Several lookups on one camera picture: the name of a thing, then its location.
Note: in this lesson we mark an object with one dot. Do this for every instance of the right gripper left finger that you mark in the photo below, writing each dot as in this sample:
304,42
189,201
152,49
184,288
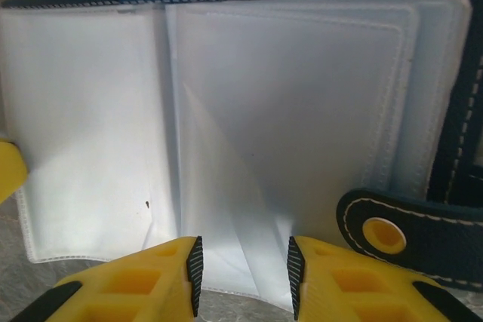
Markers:
132,284

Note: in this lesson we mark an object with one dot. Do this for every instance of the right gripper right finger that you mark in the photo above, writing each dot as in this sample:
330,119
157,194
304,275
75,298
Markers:
358,292

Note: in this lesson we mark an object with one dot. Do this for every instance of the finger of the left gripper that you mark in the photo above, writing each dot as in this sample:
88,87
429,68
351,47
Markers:
11,171

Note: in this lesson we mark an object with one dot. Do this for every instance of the dark blue card holder wallet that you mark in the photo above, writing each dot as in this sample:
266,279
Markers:
264,111

